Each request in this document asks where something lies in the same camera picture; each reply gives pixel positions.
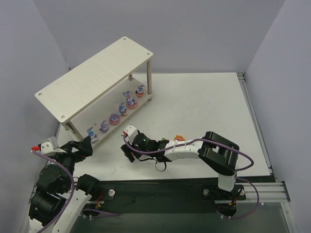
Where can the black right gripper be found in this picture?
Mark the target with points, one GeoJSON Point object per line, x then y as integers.
{"type": "Point", "coordinates": [128, 150]}

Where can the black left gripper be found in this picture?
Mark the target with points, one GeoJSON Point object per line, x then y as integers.
{"type": "Point", "coordinates": [73, 147]}

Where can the purple bunny with blue bow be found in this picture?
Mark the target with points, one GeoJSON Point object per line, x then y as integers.
{"type": "Point", "coordinates": [92, 135]}

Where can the purple bunny with pink base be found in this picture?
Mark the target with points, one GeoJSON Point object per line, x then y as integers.
{"type": "Point", "coordinates": [123, 110]}

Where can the pink bear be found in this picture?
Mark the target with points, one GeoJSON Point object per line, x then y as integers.
{"type": "Point", "coordinates": [179, 138]}

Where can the small purple bunny figure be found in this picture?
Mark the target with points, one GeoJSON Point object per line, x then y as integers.
{"type": "Point", "coordinates": [104, 127]}

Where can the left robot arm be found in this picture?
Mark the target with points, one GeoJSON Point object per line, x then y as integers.
{"type": "Point", "coordinates": [58, 199]}

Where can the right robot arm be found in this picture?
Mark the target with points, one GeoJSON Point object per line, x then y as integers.
{"type": "Point", "coordinates": [217, 152]}

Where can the white wooden two-tier shelf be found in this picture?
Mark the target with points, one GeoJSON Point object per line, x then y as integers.
{"type": "Point", "coordinates": [87, 95]}

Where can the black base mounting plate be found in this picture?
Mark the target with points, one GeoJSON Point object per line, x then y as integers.
{"type": "Point", "coordinates": [172, 196]}

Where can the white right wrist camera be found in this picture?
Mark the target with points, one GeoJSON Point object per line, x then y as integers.
{"type": "Point", "coordinates": [130, 131]}

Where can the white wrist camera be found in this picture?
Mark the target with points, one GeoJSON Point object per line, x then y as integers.
{"type": "Point", "coordinates": [48, 147]}
{"type": "Point", "coordinates": [130, 131]}

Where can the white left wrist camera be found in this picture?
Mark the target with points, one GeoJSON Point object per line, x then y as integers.
{"type": "Point", "coordinates": [48, 147]}

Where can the aluminium frame rail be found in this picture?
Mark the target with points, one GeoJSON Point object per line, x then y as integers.
{"type": "Point", "coordinates": [268, 192]}

